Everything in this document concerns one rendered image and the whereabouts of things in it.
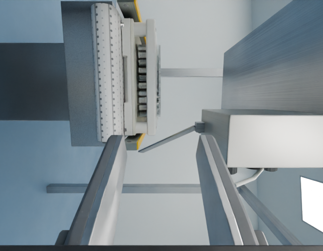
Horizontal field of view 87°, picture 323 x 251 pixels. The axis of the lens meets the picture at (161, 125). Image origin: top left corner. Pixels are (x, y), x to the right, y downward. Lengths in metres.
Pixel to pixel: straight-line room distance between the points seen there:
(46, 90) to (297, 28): 0.64
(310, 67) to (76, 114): 0.51
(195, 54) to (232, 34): 0.89
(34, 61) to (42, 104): 0.11
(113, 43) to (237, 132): 0.29
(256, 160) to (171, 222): 3.58
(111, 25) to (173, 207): 3.61
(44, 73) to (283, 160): 0.58
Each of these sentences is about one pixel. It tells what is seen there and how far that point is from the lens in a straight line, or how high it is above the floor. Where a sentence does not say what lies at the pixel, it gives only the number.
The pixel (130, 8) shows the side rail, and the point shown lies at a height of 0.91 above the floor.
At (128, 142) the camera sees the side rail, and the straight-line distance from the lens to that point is 0.36.
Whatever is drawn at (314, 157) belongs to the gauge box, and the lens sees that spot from 0.44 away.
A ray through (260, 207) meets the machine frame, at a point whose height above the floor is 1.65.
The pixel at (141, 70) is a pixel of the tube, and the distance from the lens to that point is 0.42.
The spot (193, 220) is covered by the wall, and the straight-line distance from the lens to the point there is 3.94.
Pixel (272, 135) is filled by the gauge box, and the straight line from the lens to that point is 0.39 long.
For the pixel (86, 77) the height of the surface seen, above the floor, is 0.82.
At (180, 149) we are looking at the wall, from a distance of 3.53.
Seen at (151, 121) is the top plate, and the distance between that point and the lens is 0.38.
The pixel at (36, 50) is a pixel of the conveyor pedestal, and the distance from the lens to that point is 0.57.
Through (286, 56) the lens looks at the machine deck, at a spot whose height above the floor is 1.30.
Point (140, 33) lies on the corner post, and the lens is 0.41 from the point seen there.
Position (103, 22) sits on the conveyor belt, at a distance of 0.38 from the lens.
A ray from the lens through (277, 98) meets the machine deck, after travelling 0.58.
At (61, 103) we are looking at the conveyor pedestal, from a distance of 0.53.
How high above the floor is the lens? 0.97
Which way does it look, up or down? level
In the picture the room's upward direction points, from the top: 90 degrees clockwise
